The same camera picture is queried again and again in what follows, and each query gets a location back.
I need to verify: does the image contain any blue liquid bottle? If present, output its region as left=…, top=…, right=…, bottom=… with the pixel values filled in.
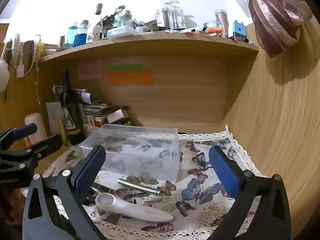
left=67, top=26, right=80, bottom=47

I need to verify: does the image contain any white handheld magnifier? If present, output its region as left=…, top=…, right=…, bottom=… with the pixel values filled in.
left=95, top=192, right=174, bottom=222

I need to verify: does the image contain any green sticky note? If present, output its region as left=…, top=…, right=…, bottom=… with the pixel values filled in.
left=110, top=64, right=143, bottom=71

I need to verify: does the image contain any white notepad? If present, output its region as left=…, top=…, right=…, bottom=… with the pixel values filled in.
left=46, top=102, right=64, bottom=136

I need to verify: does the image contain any pink cylinder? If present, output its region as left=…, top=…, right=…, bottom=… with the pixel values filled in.
left=24, top=113, right=48, bottom=147

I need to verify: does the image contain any clear jar of brown sticks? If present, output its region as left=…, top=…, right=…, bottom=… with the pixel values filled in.
left=214, top=9, right=229, bottom=38

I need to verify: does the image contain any small white cardboard box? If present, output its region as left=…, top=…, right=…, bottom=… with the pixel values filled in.
left=106, top=106, right=130, bottom=124

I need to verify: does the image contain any stack of books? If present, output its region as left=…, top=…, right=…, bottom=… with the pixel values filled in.
left=81, top=101, right=113, bottom=128

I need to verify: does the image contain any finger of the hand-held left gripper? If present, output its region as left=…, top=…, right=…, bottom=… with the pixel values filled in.
left=0, top=123, right=38, bottom=153
left=0, top=134, right=63, bottom=174

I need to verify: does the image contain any purple hanging bag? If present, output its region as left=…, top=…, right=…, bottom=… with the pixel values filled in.
left=248, top=0, right=314, bottom=58

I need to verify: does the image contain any hanging lace ribbon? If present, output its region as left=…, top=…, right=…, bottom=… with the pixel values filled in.
left=25, top=40, right=36, bottom=75

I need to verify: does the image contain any clear blister packaging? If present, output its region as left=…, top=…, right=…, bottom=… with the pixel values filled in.
left=155, top=1, right=187, bottom=30

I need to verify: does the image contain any small metal pin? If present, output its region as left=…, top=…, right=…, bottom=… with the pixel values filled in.
left=134, top=197, right=163, bottom=205

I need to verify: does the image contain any silver metal tube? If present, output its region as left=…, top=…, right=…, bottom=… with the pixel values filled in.
left=117, top=178, right=162, bottom=196

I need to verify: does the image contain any jar of blue beads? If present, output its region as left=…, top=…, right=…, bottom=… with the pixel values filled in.
left=75, top=20, right=90, bottom=45

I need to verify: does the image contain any orange sticky note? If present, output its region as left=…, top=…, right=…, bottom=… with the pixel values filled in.
left=108, top=70, right=155, bottom=86

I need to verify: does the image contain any yellow stick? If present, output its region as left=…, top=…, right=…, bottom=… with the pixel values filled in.
left=58, top=119, right=68, bottom=141

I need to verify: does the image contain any clear glass jar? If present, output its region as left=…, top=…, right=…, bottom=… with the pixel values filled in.
left=121, top=10, right=133, bottom=27

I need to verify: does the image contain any dark metal clip tool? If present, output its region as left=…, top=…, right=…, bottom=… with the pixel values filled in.
left=91, top=183, right=118, bottom=196

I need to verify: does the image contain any green pump bottle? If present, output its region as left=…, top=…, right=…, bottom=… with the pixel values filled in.
left=112, top=5, right=125, bottom=28

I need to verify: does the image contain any pink sticky note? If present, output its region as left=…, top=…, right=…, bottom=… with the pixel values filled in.
left=79, top=60, right=103, bottom=80

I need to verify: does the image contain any rolled magazine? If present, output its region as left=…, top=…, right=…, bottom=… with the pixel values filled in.
left=52, top=84, right=97, bottom=104

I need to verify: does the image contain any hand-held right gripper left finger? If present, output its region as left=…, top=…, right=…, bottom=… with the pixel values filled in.
left=22, top=144, right=107, bottom=240

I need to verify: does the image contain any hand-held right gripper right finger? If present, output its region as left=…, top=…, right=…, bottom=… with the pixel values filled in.
left=209, top=145, right=292, bottom=240

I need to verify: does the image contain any dark wine bottle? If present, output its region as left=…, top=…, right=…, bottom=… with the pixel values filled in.
left=61, top=69, right=85, bottom=145

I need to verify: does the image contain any clear plastic storage box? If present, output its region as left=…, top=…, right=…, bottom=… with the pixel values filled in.
left=79, top=124, right=181, bottom=183

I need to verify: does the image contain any butterfly printed lace cloth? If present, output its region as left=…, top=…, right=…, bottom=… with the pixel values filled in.
left=41, top=124, right=270, bottom=240

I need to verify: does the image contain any wooden shelf board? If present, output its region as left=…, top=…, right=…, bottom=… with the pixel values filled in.
left=37, top=32, right=259, bottom=63

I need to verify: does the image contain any white printed mug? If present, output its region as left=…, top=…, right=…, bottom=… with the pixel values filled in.
left=87, top=26, right=102, bottom=42

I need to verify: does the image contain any white fluffy pompom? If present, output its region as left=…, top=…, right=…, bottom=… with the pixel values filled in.
left=0, top=59, right=10, bottom=93

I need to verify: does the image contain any blue block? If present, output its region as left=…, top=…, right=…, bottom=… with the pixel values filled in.
left=232, top=20, right=246, bottom=40

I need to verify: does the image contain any white flat plastic case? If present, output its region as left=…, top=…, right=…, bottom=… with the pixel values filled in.
left=107, top=26, right=140, bottom=39

